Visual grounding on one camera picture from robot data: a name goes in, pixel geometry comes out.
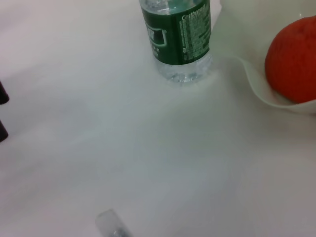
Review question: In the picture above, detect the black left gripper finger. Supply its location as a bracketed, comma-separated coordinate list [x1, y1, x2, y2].
[0, 79, 10, 105]
[0, 119, 9, 143]

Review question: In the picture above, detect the grey glitter pen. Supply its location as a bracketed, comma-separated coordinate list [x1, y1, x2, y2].
[95, 209, 133, 237]

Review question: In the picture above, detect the clear water bottle green label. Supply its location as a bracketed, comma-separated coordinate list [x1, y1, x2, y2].
[139, 0, 214, 85]

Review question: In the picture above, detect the red tomato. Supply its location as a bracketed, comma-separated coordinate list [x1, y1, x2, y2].
[264, 15, 316, 104]

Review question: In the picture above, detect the frosted glass fruit plate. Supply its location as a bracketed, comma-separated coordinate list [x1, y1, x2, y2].
[219, 0, 316, 116]

